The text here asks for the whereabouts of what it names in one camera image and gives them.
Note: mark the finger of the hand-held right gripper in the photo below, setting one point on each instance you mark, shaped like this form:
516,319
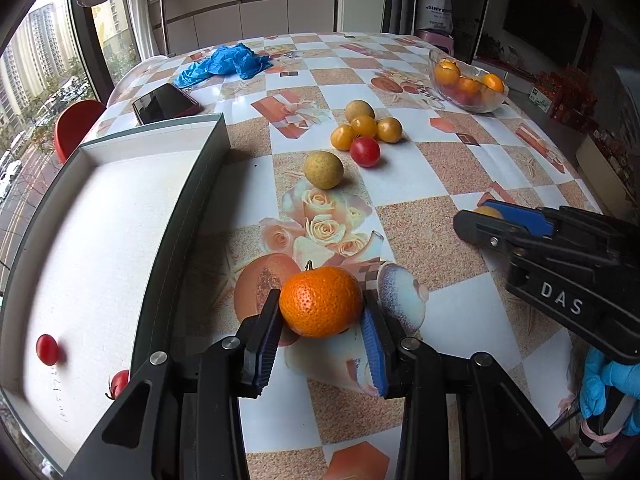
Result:
530,221
485,235

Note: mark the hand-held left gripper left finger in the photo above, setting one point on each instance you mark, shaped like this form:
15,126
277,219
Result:
270,345

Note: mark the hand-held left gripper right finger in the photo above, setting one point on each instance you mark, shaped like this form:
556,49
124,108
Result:
373,355

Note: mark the yellow cherry tomato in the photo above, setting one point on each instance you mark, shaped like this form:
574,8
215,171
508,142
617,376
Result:
488,211
389,129
343,137
363,126

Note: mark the large orange mandarin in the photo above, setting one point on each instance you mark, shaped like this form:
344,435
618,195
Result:
320,301

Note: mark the clear glass bowl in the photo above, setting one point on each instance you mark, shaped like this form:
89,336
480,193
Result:
467,102

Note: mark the red cherry tomato with stem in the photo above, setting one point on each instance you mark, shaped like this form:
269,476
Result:
119,383

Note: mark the green-brown round fruit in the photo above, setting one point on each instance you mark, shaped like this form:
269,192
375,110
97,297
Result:
359,109
324,170

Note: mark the white shallow box tray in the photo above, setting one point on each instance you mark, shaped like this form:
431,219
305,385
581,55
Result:
100,260

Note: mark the person's right hand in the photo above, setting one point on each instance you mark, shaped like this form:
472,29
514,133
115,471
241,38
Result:
602,385

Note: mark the red gift boxes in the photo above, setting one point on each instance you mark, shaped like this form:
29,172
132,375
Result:
567,97

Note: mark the pink plastic stool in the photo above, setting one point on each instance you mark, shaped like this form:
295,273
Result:
436,40

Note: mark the white printed bag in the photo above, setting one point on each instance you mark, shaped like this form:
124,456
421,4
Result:
435,10

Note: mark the black smartphone red case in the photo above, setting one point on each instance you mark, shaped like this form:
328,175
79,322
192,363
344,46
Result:
165,104

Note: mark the crumpled blue gloves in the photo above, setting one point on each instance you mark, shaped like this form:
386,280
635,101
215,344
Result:
225,64

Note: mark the red plastic chair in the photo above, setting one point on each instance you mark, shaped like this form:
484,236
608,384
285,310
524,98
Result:
75,125

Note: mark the white cabinet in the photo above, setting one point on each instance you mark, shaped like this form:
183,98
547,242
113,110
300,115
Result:
250,15

